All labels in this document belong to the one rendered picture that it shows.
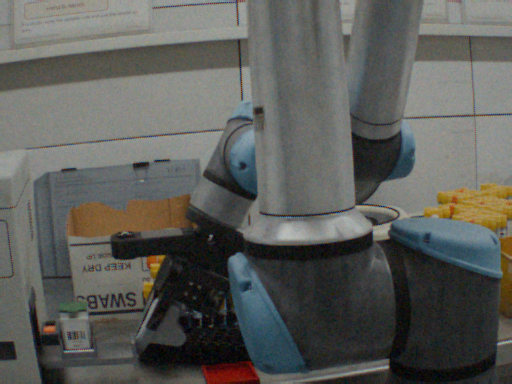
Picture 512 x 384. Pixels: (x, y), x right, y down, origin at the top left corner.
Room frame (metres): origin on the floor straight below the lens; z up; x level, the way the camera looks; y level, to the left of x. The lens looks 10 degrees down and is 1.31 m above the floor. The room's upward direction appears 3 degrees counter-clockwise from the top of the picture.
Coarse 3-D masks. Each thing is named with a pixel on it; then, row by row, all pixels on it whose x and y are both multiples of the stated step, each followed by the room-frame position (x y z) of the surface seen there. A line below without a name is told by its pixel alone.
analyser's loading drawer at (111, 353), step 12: (60, 336) 1.03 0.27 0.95; (132, 336) 1.06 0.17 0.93; (48, 348) 1.06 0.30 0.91; (60, 348) 1.02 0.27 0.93; (96, 348) 1.05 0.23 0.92; (108, 348) 1.06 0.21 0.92; (120, 348) 1.06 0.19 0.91; (132, 348) 1.03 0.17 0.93; (48, 360) 1.01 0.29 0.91; (60, 360) 1.01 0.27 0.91; (72, 360) 1.01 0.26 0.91; (84, 360) 1.02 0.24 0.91; (96, 360) 1.02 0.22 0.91; (108, 360) 1.02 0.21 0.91; (120, 360) 1.03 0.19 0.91; (132, 360) 1.03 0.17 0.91
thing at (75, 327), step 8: (64, 312) 1.03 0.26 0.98; (80, 312) 1.04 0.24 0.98; (88, 312) 1.06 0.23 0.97; (64, 320) 1.02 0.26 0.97; (72, 320) 1.03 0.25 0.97; (80, 320) 1.03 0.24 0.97; (88, 320) 1.03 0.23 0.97; (64, 328) 1.02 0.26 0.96; (72, 328) 1.03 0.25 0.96; (80, 328) 1.03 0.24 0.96; (88, 328) 1.03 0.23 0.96; (64, 336) 1.02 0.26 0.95; (72, 336) 1.03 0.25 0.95; (80, 336) 1.03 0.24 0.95; (88, 336) 1.03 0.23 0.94; (64, 344) 1.02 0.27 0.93; (72, 344) 1.03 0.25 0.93; (80, 344) 1.03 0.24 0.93; (88, 344) 1.03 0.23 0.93
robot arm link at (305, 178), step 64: (256, 0) 0.73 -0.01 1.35; (320, 0) 0.73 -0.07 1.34; (256, 64) 0.74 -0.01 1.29; (320, 64) 0.72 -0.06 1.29; (256, 128) 0.74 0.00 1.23; (320, 128) 0.72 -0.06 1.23; (320, 192) 0.71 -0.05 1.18; (256, 256) 0.72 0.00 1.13; (320, 256) 0.69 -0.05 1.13; (384, 256) 0.73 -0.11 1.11; (256, 320) 0.68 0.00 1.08; (320, 320) 0.69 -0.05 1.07; (384, 320) 0.70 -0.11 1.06
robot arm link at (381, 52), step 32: (384, 0) 0.85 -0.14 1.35; (416, 0) 0.85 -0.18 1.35; (352, 32) 0.91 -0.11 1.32; (384, 32) 0.87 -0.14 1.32; (416, 32) 0.88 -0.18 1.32; (352, 64) 0.92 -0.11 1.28; (384, 64) 0.89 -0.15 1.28; (352, 96) 0.94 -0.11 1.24; (384, 96) 0.92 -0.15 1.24; (352, 128) 0.96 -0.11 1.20; (384, 128) 0.95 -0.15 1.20; (384, 160) 0.98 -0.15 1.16
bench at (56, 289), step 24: (48, 288) 1.51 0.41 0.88; (72, 288) 1.51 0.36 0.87; (48, 312) 1.35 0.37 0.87; (96, 336) 1.23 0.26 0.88; (120, 336) 1.23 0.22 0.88; (504, 336) 1.10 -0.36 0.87; (144, 360) 1.12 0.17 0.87; (168, 360) 1.12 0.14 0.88; (384, 360) 1.06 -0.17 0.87; (504, 360) 1.07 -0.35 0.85
